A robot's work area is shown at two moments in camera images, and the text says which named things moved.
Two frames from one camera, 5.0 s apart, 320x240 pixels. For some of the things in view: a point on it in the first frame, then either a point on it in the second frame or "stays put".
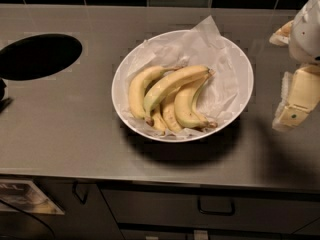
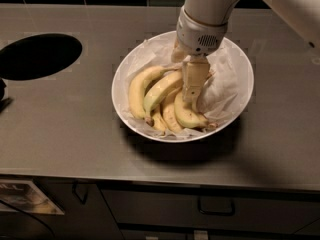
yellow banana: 138,84 stays put
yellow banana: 184,105 stays put
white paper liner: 224,95 stays put
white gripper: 306,37 -> 197,36
